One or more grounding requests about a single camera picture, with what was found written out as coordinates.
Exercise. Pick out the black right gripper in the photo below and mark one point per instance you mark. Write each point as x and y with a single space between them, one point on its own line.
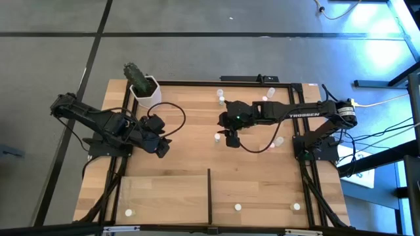
231 121

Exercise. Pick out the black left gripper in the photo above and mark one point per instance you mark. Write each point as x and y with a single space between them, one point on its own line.
151 141

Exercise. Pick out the yellow-green white-capped medicine bottle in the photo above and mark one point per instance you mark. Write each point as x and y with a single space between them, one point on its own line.
129 212

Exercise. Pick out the small clear vial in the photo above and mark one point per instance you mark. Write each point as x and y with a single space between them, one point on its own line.
238 207

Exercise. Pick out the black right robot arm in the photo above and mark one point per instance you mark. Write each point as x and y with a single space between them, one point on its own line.
295 113

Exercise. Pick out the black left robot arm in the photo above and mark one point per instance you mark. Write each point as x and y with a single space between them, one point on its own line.
98 119

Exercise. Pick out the raised wooden shelf board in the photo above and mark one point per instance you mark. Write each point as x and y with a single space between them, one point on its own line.
177 190

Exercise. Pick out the pink medicine bottle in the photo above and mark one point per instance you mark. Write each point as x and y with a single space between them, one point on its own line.
271 145
264 98

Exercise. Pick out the yellow white-capped medicine bottle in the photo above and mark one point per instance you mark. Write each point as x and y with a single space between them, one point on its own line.
296 206

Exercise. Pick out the white hexagonal plant pot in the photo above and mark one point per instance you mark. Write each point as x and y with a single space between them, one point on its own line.
152 98

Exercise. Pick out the black mounting bar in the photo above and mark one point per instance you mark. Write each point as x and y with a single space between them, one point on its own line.
249 78

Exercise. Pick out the small white container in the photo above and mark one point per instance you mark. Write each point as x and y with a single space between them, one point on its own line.
270 92

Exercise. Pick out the green cactus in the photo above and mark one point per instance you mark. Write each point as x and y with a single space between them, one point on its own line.
136 77

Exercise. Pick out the yellow power plug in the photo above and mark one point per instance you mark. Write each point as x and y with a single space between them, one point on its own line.
354 104

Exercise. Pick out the white paper sheet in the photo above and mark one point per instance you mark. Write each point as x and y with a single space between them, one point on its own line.
361 173

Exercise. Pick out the black diagonal desk beam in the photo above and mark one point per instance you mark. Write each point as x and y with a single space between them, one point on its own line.
377 158

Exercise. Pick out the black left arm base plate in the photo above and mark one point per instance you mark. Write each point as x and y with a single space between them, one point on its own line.
98 151

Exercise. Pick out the silver frame bracket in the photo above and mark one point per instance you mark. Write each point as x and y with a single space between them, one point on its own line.
303 232
121 228

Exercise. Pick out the black table-level camera box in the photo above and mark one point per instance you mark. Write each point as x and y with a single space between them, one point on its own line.
212 230

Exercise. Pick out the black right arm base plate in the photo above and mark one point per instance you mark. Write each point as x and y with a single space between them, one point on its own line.
328 154

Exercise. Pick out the black desk leg frame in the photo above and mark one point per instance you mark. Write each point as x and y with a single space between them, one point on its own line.
377 83

